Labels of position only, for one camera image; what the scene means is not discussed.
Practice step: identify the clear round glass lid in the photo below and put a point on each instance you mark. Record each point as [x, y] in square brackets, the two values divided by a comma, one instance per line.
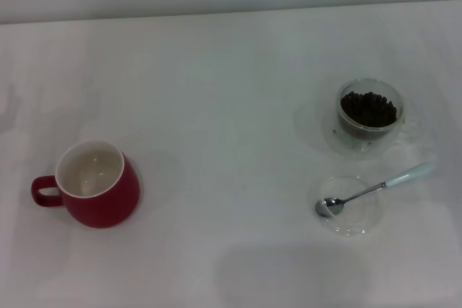
[355, 223]

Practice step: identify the red ceramic mug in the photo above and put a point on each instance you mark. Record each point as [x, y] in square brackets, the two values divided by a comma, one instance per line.
[108, 207]

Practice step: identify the clear glass cup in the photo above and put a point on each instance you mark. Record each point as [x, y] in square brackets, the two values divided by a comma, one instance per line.
[398, 120]

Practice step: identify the dark coffee beans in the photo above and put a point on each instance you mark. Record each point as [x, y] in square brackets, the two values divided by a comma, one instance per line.
[368, 109]

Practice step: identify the clear glass saucer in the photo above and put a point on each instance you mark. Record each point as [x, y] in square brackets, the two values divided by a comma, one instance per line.
[346, 150]

